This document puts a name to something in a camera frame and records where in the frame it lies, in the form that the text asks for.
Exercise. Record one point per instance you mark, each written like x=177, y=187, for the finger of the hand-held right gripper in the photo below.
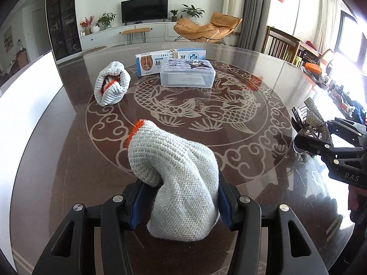
x=349, y=133
x=312, y=144

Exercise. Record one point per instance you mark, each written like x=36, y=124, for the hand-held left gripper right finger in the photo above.
x=225, y=206

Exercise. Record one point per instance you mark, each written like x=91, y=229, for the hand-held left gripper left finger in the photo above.
x=136, y=206

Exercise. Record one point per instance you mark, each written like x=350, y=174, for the silver bow hair clip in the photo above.
x=315, y=117

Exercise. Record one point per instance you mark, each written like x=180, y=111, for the white knit glove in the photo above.
x=177, y=177
x=114, y=91

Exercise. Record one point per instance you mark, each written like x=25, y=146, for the clear plastic box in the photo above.
x=186, y=77

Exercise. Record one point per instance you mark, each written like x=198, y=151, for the blue white carton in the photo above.
x=149, y=63

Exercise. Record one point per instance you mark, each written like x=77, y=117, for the white cardboard container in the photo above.
x=28, y=106

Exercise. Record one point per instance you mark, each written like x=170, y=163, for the tan rubber band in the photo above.
x=174, y=53

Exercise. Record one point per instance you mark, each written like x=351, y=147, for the pile of clutter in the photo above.
x=344, y=94

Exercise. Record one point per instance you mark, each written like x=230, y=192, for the orange box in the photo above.
x=313, y=67

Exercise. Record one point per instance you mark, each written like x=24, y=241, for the wooden side desk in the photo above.
x=311, y=53

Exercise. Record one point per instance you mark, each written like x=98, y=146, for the wooden chair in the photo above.
x=279, y=45

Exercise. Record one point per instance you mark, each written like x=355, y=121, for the white sheer curtain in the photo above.
x=326, y=20

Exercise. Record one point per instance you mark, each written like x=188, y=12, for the grey curtain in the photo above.
x=253, y=11

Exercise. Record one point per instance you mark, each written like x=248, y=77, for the orange lounge chair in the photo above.
x=200, y=28

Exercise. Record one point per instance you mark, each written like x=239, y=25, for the white tv cabinet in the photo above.
x=114, y=35

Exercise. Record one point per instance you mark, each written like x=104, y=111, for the wooden bench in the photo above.
x=136, y=30

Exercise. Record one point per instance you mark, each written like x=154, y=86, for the broad leaf potted plant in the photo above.
x=192, y=11

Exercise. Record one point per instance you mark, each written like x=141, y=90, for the white round vase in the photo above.
x=95, y=29

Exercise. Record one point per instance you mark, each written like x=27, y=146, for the green potted plant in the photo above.
x=106, y=19

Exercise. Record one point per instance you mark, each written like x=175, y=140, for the red flowers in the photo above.
x=86, y=23

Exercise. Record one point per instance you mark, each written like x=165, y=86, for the small potted plant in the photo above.
x=173, y=14

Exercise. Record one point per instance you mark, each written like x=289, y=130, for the black television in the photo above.
x=144, y=10

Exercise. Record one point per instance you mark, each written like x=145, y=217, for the dark glass bookcase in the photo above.
x=63, y=20

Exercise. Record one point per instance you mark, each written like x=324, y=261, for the framed wall picture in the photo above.
x=8, y=38

